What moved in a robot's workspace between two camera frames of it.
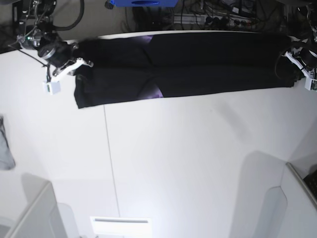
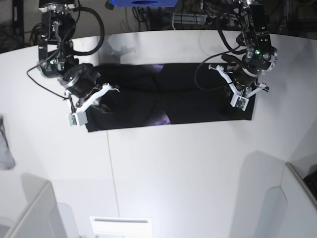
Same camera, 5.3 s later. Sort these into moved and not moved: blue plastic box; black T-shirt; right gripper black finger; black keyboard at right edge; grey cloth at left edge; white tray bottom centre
Moved: right gripper black finger; black T-shirt
Not moved: blue plastic box; grey cloth at left edge; black keyboard at right edge; white tray bottom centre
